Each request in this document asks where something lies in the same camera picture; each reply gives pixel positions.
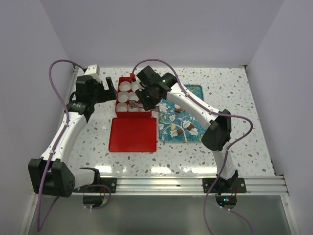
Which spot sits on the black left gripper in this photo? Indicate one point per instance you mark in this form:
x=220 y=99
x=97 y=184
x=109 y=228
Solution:
x=107 y=95

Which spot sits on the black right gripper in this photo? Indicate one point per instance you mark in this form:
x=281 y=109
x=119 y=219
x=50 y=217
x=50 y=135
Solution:
x=147 y=105

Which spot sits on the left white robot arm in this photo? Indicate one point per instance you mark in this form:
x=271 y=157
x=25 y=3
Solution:
x=50 y=174

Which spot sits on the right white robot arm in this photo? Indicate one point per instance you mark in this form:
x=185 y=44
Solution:
x=217 y=123

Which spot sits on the red chocolate box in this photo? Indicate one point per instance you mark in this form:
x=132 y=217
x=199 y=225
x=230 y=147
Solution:
x=127 y=103

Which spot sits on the white paper cup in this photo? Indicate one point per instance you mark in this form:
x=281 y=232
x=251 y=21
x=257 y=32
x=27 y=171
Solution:
x=134 y=86
x=122 y=97
x=125 y=86
x=121 y=107
x=143 y=110
x=132 y=96
x=135 y=109

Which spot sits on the red box lid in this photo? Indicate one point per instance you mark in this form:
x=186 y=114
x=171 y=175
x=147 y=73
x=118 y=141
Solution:
x=133 y=135

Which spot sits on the teal floral tray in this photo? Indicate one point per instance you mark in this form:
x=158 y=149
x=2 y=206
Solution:
x=167 y=117

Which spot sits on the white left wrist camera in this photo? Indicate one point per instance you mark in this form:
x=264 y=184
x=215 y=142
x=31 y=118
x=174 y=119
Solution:
x=94 y=72

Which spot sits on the aluminium mounting rail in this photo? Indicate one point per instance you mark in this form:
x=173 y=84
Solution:
x=194 y=185

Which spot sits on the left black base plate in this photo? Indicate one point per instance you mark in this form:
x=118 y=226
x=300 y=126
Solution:
x=102 y=185

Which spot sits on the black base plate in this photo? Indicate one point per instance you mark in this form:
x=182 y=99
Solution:
x=210 y=186
x=102 y=185

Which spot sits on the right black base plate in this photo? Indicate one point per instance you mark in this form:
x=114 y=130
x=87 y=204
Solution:
x=210 y=186

